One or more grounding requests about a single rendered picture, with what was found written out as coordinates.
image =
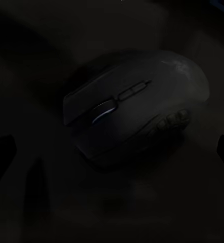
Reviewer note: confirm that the desk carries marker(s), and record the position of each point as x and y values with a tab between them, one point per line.
51	193

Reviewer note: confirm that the mouse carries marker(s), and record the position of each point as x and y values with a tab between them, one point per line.
134	102

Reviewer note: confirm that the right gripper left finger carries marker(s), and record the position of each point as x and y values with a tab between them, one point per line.
8	151

